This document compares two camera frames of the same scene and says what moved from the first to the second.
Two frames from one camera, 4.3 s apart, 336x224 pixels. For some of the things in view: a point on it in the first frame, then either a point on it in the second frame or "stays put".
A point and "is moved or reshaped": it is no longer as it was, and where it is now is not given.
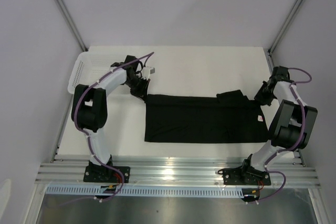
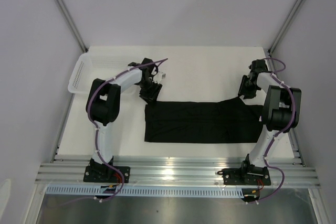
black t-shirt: [229, 117] is moved or reshaped
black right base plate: [245, 176] stays put
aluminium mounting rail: [70, 172] stays put
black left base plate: [106, 174] stays put
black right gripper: [260, 99] → [243, 92]
